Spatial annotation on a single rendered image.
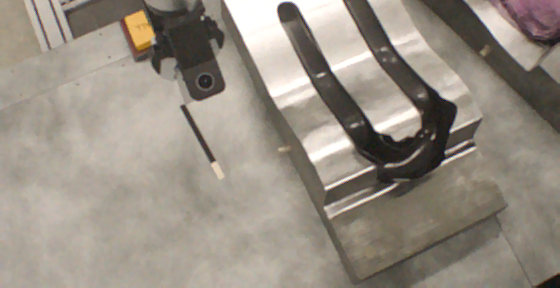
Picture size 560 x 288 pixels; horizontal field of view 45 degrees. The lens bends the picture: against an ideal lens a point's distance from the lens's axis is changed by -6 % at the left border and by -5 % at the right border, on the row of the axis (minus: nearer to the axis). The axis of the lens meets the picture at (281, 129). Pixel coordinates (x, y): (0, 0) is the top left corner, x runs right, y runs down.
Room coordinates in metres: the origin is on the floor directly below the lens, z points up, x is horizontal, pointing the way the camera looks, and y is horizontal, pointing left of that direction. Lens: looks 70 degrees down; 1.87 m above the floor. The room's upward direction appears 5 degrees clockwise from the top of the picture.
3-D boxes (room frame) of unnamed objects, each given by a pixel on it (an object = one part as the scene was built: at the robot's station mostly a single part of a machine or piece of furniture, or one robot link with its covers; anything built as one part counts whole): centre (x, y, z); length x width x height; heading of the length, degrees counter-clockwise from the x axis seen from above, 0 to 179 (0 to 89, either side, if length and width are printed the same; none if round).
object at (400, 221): (0.44, -0.12, 0.87); 0.50 x 0.26 x 0.14; 30
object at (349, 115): (0.46, -0.12, 0.92); 0.35 x 0.16 x 0.09; 30
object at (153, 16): (0.44, 0.15, 1.09); 0.09 x 0.08 x 0.12; 30
